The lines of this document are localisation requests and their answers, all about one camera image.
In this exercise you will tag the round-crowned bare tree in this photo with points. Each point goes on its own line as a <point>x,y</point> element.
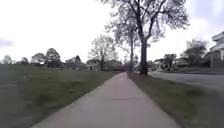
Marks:
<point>102,53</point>

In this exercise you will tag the pale houses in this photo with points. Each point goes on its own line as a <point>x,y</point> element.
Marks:
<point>181,62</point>

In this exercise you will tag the small dark tree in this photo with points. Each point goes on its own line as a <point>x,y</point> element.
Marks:
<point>170,57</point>

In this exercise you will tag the wide grass field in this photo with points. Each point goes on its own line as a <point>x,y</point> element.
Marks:
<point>50,90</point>

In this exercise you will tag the distant row of trees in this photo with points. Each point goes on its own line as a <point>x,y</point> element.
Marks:
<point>52,56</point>

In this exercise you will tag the grass verge strip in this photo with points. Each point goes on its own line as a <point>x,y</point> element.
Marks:
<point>173,96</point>

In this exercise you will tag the large bare tree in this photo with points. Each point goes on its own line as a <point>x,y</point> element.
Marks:
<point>143,56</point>

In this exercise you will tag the grey concrete sidewalk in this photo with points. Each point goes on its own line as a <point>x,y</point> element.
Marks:
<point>116,106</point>

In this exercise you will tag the dark leafy tree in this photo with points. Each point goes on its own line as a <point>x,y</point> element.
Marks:
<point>195,50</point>

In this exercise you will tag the building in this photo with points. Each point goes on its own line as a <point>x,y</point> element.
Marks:
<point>218,50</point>

